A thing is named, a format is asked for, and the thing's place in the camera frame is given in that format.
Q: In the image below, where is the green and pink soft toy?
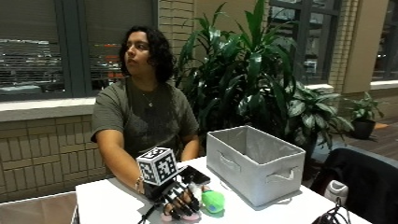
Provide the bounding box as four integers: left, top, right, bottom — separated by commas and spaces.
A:
160, 182, 227, 222

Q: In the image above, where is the black device on glove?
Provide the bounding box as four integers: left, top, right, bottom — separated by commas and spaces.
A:
179, 165, 212, 187

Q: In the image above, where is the white cube with black markers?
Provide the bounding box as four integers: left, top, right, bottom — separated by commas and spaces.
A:
136, 147, 180, 187

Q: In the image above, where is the grey fabric storage box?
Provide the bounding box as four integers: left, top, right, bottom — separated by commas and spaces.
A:
205, 124, 308, 208

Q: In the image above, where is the the person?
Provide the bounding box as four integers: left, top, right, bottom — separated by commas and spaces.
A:
89, 25, 201, 191

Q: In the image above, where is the white rounded object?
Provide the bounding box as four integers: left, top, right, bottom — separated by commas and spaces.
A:
324, 179, 350, 206

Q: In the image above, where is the variegated leafy plant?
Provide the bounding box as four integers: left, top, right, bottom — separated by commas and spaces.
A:
285, 81, 354, 157

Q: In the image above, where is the tall green leafy plant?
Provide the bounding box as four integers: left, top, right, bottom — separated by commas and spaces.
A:
173, 0, 300, 147

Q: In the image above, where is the grey stone window sill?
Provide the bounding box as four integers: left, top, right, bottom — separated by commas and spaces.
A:
0, 96, 97, 123

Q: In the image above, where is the small plant in black pot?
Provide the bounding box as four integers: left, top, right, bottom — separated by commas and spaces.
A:
346, 91, 386, 140

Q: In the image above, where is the dark framed glass window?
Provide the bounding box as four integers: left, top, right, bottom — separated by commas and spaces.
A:
268, 0, 344, 86

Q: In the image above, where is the dark framed window with blinds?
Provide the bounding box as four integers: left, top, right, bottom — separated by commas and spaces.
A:
0, 0, 160, 102

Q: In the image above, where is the black glove cable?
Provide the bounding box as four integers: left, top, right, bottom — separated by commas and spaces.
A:
137, 203, 160, 224

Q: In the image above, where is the wrist bracelet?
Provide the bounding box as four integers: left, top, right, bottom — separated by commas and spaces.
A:
133, 175, 145, 193

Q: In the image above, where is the thin necklace with pendant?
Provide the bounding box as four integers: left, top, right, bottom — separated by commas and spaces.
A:
139, 90, 161, 108

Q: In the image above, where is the bundle of black cables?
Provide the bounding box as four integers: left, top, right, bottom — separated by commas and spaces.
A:
312, 197, 353, 224

